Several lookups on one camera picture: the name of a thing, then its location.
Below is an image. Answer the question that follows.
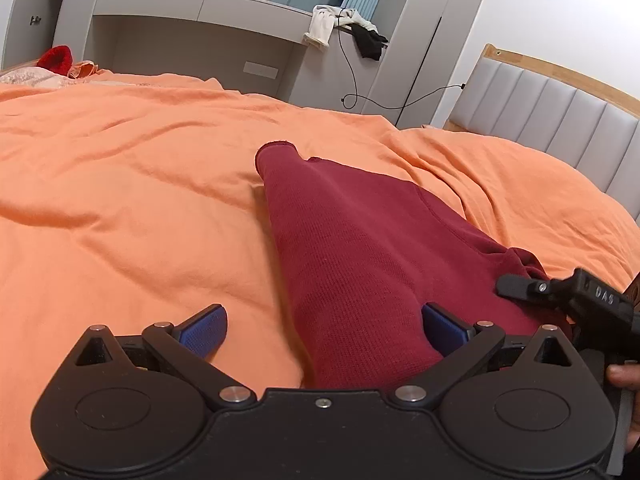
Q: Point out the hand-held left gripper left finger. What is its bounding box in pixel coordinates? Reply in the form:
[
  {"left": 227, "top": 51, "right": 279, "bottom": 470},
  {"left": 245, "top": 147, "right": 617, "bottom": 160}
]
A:
[{"left": 74, "top": 304, "right": 256, "bottom": 411}]

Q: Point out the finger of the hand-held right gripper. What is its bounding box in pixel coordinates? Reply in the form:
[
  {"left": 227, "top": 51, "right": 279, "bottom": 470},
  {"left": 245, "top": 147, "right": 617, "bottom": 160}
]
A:
[{"left": 495, "top": 274, "right": 556, "bottom": 311}]

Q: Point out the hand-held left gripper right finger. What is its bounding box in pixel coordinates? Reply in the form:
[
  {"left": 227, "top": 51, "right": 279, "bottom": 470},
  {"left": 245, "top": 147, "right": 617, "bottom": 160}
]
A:
[{"left": 392, "top": 302, "right": 576, "bottom": 408}]

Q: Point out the dark red sweater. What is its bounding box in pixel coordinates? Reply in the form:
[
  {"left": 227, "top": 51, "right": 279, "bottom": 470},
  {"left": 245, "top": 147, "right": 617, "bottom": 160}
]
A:
[{"left": 255, "top": 141, "right": 576, "bottom": 391}]

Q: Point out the person's right hand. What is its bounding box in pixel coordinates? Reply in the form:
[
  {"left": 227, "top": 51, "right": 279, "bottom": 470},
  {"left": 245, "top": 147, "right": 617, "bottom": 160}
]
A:
[{"left": 606, "top": 364, "right": 640, "bottom": 456}]

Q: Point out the orange blanket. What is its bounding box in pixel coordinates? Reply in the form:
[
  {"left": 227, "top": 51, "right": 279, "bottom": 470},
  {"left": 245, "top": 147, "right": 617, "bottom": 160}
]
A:
[{"left": 0, "top": 72, "right": 640, "bottom": 480}]

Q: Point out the grey padded wooden headboard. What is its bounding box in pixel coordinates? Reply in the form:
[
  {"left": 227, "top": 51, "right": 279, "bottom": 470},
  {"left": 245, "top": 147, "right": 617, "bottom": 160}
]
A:
[{"left": 444, "top": 44, "right": 640, "bottom": 221}]

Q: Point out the thin black rod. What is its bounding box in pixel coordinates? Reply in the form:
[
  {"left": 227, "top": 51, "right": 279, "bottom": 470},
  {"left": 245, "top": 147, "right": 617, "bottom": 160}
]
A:
[{"left": 397, "top": 16, "right": 443, "bottom": 128}]

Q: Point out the grey built-in wardrobe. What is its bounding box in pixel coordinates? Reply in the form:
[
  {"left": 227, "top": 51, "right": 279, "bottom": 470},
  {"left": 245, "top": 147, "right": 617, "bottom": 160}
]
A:
[{"left": 0, "top": 0, "right": 498, "bottom": 128}]

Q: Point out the black cloth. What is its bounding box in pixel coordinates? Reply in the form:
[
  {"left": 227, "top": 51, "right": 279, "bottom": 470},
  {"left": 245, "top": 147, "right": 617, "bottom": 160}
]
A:
[{"left": 351, "top": 22, "right": 390, "bottom": 61}]

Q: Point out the small orange cloth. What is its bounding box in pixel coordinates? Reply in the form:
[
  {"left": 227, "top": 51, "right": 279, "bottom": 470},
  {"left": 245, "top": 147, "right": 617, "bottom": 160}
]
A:
[{"left": 67, "top": 60, "right": 101, "bottom": 80}]

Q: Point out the pale floral bed sheet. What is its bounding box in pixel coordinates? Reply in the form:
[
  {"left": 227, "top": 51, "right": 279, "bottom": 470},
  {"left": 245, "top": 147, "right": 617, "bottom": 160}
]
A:
[{"left": 0, "top": 66, "right": 68, "bottom": 90}]

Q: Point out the bright red fuzzy cloth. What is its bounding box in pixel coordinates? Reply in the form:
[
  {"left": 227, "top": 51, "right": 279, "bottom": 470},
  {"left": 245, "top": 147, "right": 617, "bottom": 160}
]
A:
[{"left": 37, "top": 45, "right": 74, "bottom": 76}]

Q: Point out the white cloth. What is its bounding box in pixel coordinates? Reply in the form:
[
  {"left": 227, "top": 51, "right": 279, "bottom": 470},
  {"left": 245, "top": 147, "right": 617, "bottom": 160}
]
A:
[{"left": 302, "top": 4, "right": 373, "bottom": 51}]

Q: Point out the grey wardrobe door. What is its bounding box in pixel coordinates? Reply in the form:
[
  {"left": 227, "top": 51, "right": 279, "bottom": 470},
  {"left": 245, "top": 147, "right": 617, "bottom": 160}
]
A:
[{"left": 2, "top": 0, "right": 76, "bottom": 68}]

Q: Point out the black cable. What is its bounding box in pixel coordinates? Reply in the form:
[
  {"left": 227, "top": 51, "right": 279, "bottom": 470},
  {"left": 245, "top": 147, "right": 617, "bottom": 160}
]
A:
[{"left": 336, "top": 10, "right": 468, "bottom": 111}]

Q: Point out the white wall socket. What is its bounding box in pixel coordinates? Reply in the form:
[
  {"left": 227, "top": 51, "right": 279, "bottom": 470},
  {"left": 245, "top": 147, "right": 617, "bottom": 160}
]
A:
[{"left": 243, "top": 61, "right": 278, "bottom": 80}]

